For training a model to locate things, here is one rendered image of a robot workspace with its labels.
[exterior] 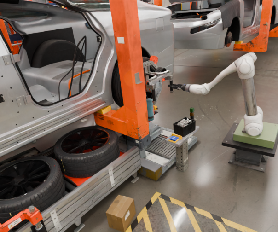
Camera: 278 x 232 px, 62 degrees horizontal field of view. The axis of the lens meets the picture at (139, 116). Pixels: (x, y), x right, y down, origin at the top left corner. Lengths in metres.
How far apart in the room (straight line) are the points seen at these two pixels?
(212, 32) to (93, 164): 3.63
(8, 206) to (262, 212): 2.04
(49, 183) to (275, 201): 1.97
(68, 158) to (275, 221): 1.86
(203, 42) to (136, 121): 3.14
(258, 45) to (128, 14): 4.29
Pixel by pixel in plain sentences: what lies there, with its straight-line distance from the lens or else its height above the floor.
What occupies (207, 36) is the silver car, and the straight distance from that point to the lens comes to 5.00.
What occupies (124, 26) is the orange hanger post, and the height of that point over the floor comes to 1.57.
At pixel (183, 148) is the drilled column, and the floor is 0.31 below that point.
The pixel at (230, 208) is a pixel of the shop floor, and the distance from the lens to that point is 2.39.
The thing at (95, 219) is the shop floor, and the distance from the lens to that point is 2.36.
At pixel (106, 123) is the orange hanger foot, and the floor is 0.58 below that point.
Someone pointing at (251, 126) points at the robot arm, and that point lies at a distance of 2.44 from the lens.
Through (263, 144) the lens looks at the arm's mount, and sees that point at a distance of 2.68.
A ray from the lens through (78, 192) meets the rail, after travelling 2.10.
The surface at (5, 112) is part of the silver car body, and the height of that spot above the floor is 1.08.
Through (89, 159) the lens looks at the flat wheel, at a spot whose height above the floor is 0.47.
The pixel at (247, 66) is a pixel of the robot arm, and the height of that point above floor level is 1.15.
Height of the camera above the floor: 1.72
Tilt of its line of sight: 25 degrees down
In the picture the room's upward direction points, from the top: 6 degrees counter-clockwise
